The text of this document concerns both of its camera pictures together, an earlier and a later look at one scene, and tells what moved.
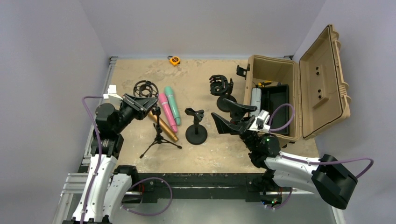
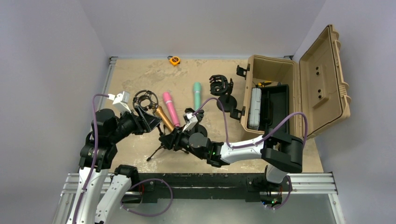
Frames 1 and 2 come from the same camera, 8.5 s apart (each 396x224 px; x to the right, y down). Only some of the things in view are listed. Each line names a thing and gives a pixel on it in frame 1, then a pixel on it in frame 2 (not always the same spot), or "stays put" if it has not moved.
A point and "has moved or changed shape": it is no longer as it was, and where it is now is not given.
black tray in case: (272, 96) stays put
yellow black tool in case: (263, 84) stays put
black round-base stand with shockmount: (219, 86) stays put
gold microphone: (164, 127) has moved or changed shape
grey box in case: (256, 100) stays put
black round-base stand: (196, 134) stays put
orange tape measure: (174, 60) stays put
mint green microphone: (168, 90) -> (196, 88)
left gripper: (143, 104) -> (145, 122)
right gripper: (225, 126) -> (172, 141)
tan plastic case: (319, 101) stays put
